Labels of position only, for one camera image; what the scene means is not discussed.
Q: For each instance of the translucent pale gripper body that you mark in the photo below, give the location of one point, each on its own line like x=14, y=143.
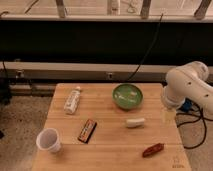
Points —
x=168, y=115

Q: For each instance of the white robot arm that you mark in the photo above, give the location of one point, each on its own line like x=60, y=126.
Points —
x=186, y=82

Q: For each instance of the green ceramic bowl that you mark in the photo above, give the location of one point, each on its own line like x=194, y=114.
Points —
x=127, y=96

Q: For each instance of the blue power box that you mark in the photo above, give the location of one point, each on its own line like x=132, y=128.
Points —
x=186, y=105

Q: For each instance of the white oblong block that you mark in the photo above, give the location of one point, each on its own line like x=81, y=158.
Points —
x=133, y=123

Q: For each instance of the wooden table top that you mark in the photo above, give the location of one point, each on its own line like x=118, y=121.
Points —
x=112, y=146

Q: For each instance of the orange black candy bar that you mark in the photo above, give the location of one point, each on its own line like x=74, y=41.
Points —
x=87, y=131

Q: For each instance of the white plastic cup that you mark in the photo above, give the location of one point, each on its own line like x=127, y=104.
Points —
x=48, y=140

